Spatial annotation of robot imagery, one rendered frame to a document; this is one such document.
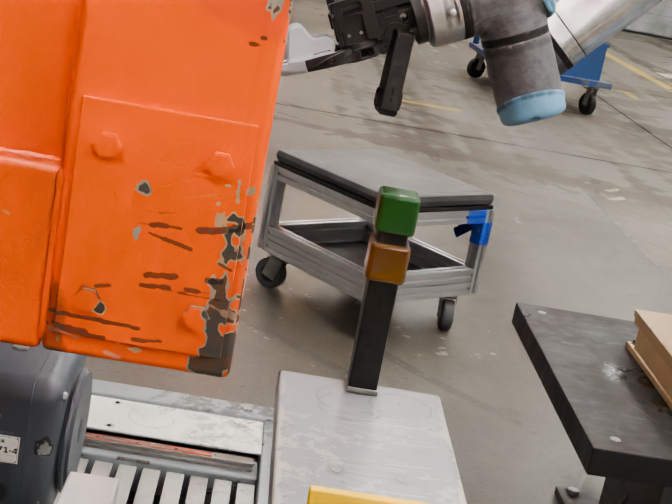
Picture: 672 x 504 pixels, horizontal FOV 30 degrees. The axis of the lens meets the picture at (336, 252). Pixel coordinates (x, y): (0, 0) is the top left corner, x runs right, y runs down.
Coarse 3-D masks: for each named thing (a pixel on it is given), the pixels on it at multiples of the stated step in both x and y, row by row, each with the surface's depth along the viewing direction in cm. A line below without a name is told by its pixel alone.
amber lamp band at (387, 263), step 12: (372, 240) 123; (372, 252) 122; (384, 252) 122; (396, 252) 122; (408, 252) 123; (372, 264) 123; (384, 264) 123; (396, 264) 123; (372, 276) 123; (384, 276) 123; (396, 276) 123
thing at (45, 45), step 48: (0, 0) 99; (48, 0) 99; (0, 48) 100; (48, 48) 100; (0, 96) 101; (48, 96) 101; (0, 144) 102; (48, 144) 102; (0, 192) 101; (48, 192) 101; (0, 240) 102; (48, 240) 102; (0, 288) 103; (48, 288) 103; (0, 336) 104
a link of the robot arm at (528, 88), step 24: (504, 48) 162; (528, 48) 162; (552, 48) 164; (504, 72) 164; (528, 72) 163; (552, 72) 164; (504, 96) 165; (528, 96) 163; (552, 96) 164; (504, 120) 167; (528, 120) 165
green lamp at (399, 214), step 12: (384, 192) 121; (396, 192) 122; (408, 192) 123; (384, 204) 121; (396, 204) 121; (408, 204) 121; (420, 204) 122; (384, 216) 121; (396, 216) 121; (408, 216) 121; (384, 228) 122; (396, 228) 122; (408, 228) 122
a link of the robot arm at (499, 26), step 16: (464, 0) 160; (480, 0) 160; (496, 0) 160; (512, 0) 160; (528, 0) 161; (544, 0) 161; (464, 16) 160; (480, 16) 161; (496, 16) 161; (512, 16) 161; (528, 16) 161; (544, 16) 163; (480, 32) 163; (496, 32) 162; (512, 32) 161
